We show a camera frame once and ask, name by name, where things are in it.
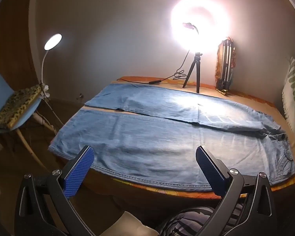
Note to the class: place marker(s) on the blue plastic chair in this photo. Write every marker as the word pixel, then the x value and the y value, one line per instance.
pixel 0 83

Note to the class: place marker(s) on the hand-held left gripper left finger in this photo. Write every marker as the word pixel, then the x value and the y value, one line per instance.
pixel 78 172

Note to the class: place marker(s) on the orange patterned cloth bag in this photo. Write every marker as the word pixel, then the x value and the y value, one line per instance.
pixel 218 61

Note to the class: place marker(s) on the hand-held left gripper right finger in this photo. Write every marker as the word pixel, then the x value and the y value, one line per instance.
pixel 211 172

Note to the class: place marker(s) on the small black tripod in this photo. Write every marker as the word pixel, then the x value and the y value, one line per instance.
pixel 197 73

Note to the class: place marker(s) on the blue denim pants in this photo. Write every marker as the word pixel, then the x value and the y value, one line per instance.
pixel 150 132

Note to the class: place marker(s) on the white clamp desk lamp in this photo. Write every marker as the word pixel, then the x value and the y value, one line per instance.
pixel 52 41

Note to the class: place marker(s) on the person's striped clothing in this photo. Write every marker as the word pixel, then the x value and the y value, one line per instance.
pixel 186 221

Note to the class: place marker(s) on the metal door stopper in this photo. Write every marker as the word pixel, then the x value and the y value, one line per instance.
pixel 80 96

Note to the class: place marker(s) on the black phone holder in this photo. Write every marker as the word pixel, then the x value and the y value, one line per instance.
pixel 189 25

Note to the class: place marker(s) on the folded silver tripod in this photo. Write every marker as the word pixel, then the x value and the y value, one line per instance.
pixel 226 64

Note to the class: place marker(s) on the brown wooden door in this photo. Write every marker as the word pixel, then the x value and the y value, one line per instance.
pixel 12 41

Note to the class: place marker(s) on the leopard print cushion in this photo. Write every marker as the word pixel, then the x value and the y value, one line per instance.
pixel 14 105

